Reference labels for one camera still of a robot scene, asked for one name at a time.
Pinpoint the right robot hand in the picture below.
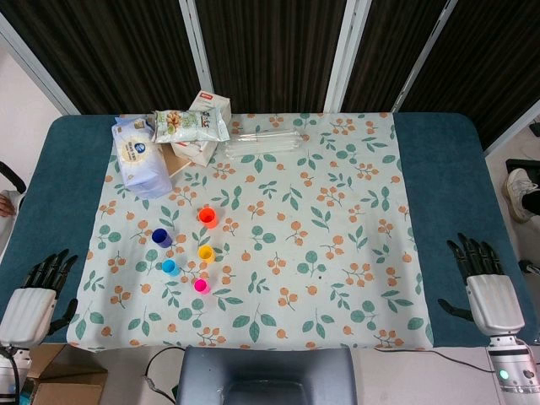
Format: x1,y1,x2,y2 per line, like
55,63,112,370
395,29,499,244
437,232,527,338

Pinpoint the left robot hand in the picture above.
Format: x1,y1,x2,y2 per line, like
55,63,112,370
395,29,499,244
0,248,80,348

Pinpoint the dark blue cup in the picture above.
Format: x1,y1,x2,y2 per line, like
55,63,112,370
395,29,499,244
151,228,174,249

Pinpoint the large orange cup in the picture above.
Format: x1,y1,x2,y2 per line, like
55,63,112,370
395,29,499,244
197,207,219,230

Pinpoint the brown cardboard box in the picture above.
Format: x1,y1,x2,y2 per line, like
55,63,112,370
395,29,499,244
24,343,109,405

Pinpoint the person in white clothing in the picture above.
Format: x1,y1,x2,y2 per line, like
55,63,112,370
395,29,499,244
0,189,24,254

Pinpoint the black trouser leg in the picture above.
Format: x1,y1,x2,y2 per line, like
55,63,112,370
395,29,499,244
521,181,540,214

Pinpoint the white sneaker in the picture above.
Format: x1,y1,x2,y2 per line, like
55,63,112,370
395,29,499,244
505,167,539,224

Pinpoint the teal table cover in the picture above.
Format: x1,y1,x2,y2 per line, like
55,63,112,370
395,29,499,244
0,111,524,349

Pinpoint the black chair armrest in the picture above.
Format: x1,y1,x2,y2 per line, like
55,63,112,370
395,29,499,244
0,162,27,195

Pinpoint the blue white tissue pack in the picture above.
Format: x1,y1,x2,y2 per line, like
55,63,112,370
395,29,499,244
111,116,173,200

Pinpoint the brown cardboard sheet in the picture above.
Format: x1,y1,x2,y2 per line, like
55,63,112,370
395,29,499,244
162,143,189,178

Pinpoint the floral print tablecloth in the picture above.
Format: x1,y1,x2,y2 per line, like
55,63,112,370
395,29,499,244
66,111,435,352

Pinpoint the green white snack bag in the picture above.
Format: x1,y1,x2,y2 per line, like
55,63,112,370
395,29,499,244
151,105,231,144

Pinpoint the white carton red label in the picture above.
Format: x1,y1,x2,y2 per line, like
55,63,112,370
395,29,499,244
171,90,232,166

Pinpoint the clear plastic tube bundle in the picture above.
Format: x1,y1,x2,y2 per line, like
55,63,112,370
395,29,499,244
225,128,303,159

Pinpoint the thin black floor cable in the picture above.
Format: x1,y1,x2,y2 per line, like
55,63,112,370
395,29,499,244
373,345,497,375

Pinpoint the black cable with connector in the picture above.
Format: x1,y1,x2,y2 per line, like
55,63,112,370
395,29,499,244
143,348,186,404

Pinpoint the dark folding screen white frame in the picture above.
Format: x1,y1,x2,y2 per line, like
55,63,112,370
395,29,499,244
0,0,540,153

